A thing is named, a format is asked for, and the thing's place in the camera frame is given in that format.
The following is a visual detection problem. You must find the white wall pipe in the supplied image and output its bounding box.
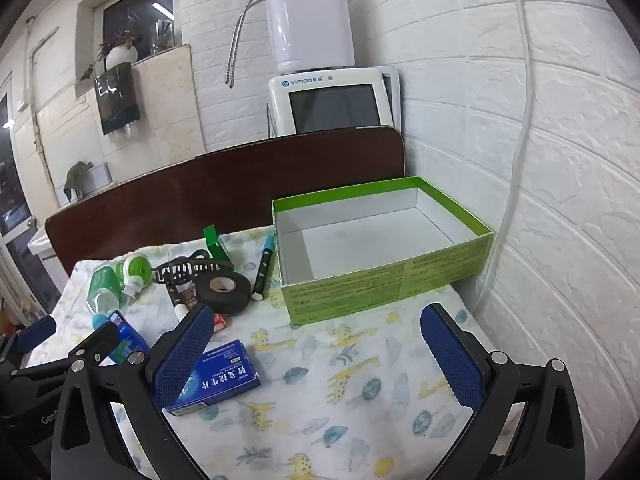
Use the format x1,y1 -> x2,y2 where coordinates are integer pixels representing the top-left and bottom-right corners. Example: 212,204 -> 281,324
25,17 -> 56,191

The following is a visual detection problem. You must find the green mosquito repellent heater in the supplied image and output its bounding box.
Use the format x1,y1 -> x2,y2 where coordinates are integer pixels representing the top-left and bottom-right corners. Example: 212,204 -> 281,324
116,255 -> 151,306

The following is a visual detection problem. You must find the glass door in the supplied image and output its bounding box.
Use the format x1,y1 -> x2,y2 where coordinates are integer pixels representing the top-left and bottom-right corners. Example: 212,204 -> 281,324
0,80 -> 61,311

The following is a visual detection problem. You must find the white box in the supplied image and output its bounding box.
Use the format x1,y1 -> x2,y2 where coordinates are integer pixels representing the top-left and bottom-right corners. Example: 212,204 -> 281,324
80,162 -> 112,193

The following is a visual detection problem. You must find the window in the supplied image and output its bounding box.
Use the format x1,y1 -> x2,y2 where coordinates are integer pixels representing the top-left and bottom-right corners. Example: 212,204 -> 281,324
77,0 -> 181,101

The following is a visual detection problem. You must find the black tape roll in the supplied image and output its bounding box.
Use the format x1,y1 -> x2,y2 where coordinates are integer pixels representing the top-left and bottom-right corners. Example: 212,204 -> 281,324
194,272 -> 252,316

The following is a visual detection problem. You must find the wall fish tank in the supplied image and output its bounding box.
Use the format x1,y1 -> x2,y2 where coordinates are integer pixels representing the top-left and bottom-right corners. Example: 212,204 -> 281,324
94,62 -> 142,137

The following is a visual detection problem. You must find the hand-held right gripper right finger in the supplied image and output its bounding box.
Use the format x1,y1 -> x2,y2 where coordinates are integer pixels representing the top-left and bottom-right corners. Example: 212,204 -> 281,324
420,302 -> 586,480

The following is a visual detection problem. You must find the blue cap marker pen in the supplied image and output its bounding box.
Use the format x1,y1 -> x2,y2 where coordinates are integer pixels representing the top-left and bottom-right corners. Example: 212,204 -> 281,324
251,234 -> 276,302

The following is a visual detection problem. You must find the small green carton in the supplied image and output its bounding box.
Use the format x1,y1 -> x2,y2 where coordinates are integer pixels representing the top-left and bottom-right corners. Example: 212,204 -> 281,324
203,225 -> 234,263

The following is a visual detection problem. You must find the beige marble panel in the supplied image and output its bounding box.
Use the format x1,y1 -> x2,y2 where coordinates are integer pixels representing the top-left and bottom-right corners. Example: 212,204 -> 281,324
131,43 -> 207,171

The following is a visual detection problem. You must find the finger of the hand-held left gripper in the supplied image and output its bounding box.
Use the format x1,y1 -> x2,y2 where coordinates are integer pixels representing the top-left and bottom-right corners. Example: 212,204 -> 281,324
0,316 -> 57,366
10,322 -> 122,386

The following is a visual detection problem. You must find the green water bottle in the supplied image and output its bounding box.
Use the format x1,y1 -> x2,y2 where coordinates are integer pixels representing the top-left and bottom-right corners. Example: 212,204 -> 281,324
86,264 -> 125,330

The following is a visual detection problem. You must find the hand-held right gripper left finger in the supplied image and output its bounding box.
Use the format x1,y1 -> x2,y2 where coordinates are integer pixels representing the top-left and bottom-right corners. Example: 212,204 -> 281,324
50,302 -> 216,480

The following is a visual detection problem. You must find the brown wooden headboard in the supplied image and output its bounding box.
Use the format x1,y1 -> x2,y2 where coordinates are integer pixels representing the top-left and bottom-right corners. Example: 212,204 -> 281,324
45,126 -> 405,278

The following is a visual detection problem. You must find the green cardboard box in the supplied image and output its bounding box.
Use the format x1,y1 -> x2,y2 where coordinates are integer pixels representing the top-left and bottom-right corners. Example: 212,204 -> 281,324
271,176 -> 497,327

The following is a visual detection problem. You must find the metal flexible hose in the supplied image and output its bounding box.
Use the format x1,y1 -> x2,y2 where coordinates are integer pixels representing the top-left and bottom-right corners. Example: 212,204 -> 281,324
226,0 -> 267,88

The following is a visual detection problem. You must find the dark blue medicine box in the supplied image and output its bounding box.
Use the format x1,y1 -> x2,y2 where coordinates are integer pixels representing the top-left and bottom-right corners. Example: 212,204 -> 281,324
162,339 -> 262,417

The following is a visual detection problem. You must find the giraffe printed blanket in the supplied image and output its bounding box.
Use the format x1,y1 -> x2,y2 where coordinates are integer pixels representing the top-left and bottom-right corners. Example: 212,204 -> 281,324
25,225 -> 506,480

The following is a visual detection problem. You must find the potted plant in white pot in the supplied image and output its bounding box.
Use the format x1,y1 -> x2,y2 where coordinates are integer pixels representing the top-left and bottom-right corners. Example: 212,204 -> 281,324
80,20 -> 143,81

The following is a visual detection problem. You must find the green cloth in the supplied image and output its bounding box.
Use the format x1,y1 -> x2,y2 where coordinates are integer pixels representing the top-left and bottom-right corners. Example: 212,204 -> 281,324
62,161 -> 93,201

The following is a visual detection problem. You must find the clear glass vase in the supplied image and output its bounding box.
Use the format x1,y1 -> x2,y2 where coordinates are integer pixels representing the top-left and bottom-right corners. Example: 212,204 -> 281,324
150,19 -> 176,55

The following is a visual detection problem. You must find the blue box with picture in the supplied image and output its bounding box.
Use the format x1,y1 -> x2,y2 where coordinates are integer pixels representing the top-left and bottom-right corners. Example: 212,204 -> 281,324
102,310 -> 151,366

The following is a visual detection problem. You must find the white wall tube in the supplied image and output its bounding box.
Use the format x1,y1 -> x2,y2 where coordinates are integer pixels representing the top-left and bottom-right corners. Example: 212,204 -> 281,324
470,0 -> 536,313

